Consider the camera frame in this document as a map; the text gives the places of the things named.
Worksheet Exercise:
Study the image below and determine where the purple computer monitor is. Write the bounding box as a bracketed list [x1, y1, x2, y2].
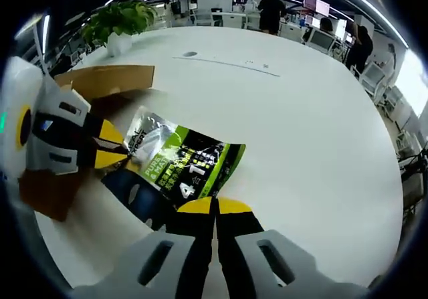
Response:
[302, 0, 330, 16]

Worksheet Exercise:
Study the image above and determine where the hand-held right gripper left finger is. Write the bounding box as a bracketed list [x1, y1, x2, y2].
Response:
[72, 197, 215, 299]

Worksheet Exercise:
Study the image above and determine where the brown cardboard shoe box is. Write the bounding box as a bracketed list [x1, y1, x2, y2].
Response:
[18, 64, 156, 223]

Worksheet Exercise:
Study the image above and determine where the long ceiling light strip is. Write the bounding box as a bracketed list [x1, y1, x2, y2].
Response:
[324, 0, 409, 48]

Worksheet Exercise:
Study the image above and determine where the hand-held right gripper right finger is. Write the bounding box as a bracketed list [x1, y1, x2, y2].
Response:
[215, 198, 368, 299]

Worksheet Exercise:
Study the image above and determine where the green potted plant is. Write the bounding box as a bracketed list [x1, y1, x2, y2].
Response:
[82, 0, 158, 47]

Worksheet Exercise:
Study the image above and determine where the white plant pot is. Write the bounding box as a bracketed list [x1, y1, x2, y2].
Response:
[106, 32, 133, 58]

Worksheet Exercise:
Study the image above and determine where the green black soft packet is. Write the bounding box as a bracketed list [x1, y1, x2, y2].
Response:
[122, 106, 247, 210]

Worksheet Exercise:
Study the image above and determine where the table power socket strip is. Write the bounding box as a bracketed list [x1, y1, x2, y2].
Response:
[172, 49, 280, 78]

